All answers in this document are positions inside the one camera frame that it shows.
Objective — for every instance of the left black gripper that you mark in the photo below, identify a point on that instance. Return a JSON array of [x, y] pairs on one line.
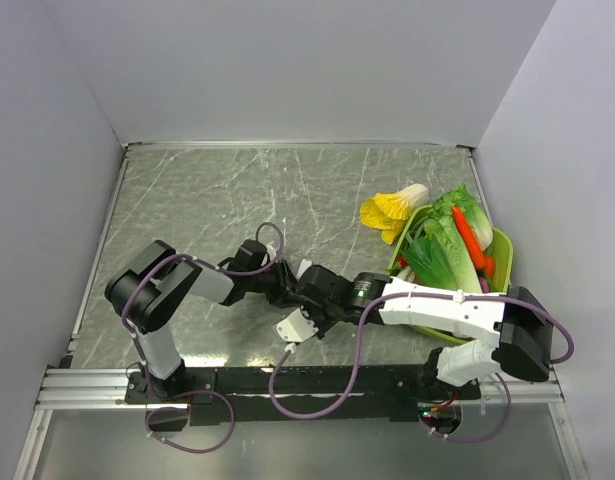
[[284, 295]]

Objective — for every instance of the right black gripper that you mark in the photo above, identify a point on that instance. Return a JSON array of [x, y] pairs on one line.
[[308, 310]]

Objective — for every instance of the white battery cover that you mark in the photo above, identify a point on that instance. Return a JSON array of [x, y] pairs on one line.
[[303, 266]]

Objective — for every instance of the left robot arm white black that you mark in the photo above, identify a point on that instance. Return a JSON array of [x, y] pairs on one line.
[[147, 291]]

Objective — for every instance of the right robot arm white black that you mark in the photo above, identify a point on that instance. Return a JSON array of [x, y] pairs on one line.
[[505, 333]]

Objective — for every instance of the yellow toy cabbage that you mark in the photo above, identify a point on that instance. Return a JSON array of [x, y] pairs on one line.
[[389, 213]]

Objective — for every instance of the green toy lettuce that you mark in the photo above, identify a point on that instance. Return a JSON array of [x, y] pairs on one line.
[[439, 257]]

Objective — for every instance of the orange toy carrot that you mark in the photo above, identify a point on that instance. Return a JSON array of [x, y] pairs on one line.
[[476, 241]]

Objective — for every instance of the green toy napa cabbage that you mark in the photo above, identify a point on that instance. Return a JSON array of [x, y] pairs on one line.
[[473, 213]]

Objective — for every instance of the green plastic basket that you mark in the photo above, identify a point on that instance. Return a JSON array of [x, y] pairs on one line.
[[501, 250]]

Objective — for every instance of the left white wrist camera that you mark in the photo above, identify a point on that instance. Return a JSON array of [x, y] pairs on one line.
[[271, 253]]

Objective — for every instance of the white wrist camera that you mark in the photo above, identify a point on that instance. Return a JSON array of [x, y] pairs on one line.
[[271, 253], [295, 329]]

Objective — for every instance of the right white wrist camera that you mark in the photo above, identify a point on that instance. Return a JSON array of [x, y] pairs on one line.
[[295, 329]]

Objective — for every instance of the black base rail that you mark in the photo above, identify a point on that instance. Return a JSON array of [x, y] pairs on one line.
[[394, 392]]

